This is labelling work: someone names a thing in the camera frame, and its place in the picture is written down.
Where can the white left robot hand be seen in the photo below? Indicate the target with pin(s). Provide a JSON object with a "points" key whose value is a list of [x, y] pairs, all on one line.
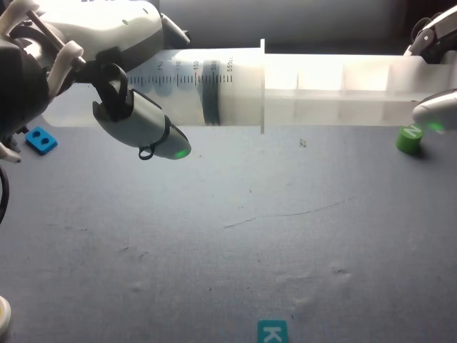
{"points": [[107, 32]]}

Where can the white round disc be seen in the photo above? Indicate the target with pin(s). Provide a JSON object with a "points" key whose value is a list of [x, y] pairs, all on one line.
{"points": [[4, 316]]}

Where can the green cylinder with letter N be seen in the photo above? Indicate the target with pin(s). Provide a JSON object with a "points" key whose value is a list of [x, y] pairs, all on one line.
{"points": [[408, 141]]}

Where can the blue block with two holes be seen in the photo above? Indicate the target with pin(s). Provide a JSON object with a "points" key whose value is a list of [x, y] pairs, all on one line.
{"points": [[41, 140]]}

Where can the teal block with letter K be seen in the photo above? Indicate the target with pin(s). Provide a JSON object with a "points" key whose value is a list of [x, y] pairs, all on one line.
{"points": [[272, 332]]}

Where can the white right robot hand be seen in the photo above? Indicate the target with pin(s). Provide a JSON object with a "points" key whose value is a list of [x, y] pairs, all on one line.
{"points": [[437, 110]]}

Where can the large clear plastic syringe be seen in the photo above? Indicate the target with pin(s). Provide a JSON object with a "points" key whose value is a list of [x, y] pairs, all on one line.
{"points": [[303, 89]]}

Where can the grey table cloth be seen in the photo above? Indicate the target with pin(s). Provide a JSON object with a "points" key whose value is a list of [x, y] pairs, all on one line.
{"points": [[250, 232]]}

